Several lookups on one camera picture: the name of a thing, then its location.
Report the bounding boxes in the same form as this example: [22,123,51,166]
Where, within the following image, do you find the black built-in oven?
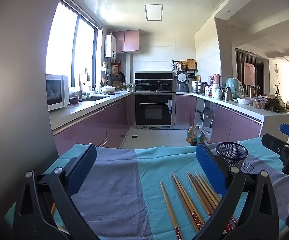
[134,94,173,126]

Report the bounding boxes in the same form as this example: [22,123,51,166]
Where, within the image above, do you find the kitchen sink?
[79,95,111,102]

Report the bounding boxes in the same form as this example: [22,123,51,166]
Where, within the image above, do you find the steel stock pot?
[195,81,208,94]

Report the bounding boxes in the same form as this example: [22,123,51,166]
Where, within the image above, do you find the black range hood stove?
[134,71,173,92]

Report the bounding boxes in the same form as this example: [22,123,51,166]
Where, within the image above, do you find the bunch of wooden chopsticks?
[159,171,237,240]

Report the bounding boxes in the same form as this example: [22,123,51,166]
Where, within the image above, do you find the white casserole dish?
[101,84,116,94]

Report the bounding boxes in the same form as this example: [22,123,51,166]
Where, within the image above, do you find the white plastic bag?
[199,126,212,143]

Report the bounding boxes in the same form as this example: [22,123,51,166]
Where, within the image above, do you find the green appliance in plastic cover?
[225,77,245,98]

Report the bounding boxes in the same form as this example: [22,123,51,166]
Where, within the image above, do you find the black wok with lid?
[136,80,152,90]

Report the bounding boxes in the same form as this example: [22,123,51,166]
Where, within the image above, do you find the teal and grey tablecloth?
[4,132,289,240]

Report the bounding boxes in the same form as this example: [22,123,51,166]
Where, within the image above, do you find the pink wall cabinet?
[112,29,141,54]

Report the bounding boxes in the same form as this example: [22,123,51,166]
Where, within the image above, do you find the leafy green vegetables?
[266,97,287,112]

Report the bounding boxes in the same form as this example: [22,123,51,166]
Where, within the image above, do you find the pink wall picture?
[244,62,255,85]

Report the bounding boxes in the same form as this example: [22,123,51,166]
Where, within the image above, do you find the ceiling light panel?
[144,4,163,21]

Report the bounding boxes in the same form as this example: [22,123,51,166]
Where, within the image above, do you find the white vent pipe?
[126,53,133,84]

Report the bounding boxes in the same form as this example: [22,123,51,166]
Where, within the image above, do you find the pink electric kettle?
[211,74,221,88]

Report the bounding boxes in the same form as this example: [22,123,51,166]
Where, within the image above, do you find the dark striped room divider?
[236,48,256,87]

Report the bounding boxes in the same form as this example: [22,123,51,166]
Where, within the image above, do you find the white microwave oven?
[46,74,70,112]

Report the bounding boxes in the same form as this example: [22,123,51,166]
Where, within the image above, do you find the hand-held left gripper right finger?
[196,142,280,240]

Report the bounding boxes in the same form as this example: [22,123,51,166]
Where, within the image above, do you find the pink kitchen base cabinet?
[176,92,289,144]
[50,91,135,150]

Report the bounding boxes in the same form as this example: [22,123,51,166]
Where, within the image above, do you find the grey refrigerator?
[0,0,71,205]

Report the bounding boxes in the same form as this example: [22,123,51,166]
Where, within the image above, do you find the grey rice cooker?
[176,71,188,92]

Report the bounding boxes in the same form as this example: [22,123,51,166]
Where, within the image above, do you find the white water heater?
[105,34,116,60]

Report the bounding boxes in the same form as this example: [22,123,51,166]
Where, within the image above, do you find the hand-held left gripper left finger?
[13,143,97,240]

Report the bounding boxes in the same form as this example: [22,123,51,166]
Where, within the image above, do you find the clear plastic food container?
[254,97,267,110]

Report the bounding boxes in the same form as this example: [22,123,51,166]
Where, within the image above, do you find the yellow cooking oil bottle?
[186,124,195,143]

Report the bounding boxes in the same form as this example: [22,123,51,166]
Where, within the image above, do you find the black mesh cup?
[216,142,249,169]

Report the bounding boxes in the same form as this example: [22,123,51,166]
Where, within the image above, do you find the kitchen window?
[46,0,102,90]

